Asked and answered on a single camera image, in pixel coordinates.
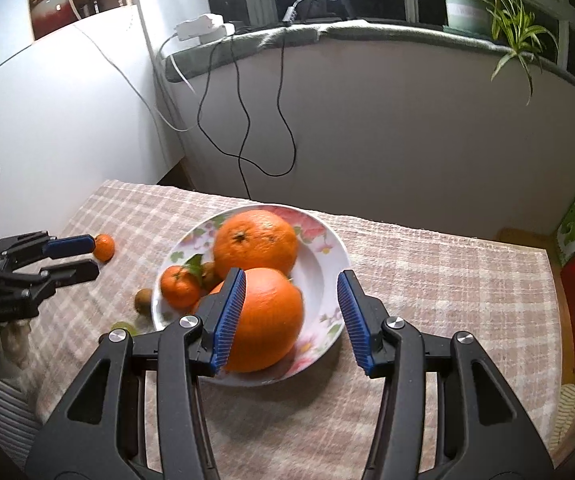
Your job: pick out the large orange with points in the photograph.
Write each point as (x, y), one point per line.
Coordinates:
(267, 320)

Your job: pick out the red white jar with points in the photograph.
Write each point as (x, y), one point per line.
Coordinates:
(50, 7)

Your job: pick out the floral white plate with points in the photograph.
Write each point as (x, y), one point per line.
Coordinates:
(327, 270)

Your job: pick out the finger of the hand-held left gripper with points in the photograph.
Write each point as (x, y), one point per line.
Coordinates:
(70, 245)
(67, 271)

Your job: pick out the black cup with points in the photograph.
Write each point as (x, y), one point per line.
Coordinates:
(92, 6)

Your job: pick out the green striped towel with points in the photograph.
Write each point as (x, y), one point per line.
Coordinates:
(567, 420)

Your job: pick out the medium orange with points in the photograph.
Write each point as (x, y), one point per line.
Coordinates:
(257, 245)

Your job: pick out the checked beige tablecloth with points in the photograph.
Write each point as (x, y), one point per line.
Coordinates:
(442, 285)

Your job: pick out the white power strip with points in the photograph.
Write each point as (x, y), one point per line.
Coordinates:
(200, 27)

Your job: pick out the tangerine with green leaf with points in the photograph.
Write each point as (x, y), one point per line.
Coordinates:
(180, 287)

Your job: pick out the small tangerine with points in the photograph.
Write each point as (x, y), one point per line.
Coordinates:
(105, 249)

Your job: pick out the grey window sill mat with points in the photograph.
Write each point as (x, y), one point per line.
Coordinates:
(367, 30)

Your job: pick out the spider plant in grey pot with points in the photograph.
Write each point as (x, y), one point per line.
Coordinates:
(465, 7)

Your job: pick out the grey striped cloth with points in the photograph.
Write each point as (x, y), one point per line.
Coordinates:
(12, 420)

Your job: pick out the small brown fruit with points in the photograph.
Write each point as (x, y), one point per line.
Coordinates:
(145, 301)
(210, 275)

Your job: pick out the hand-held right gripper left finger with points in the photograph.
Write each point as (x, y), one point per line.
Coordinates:
(227, 320)

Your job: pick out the green grape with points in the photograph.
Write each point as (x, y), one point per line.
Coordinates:
(123, 329)

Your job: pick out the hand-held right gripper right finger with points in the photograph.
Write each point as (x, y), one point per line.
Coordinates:
(355, 325)

